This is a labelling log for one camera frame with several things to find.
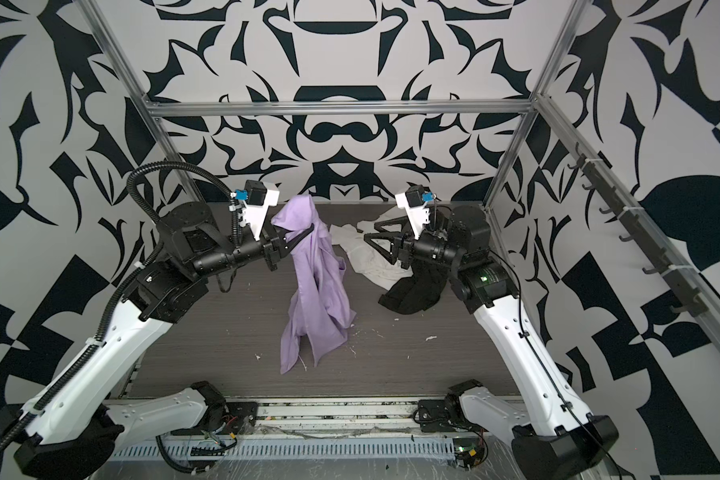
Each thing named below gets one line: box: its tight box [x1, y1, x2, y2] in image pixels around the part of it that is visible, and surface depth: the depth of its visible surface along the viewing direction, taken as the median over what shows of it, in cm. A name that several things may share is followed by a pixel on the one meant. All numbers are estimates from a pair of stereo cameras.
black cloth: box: [378, 258, 451, 315], surface depth 95 cm
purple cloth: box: [271, 195, 356, 373], surface depth 66 cm
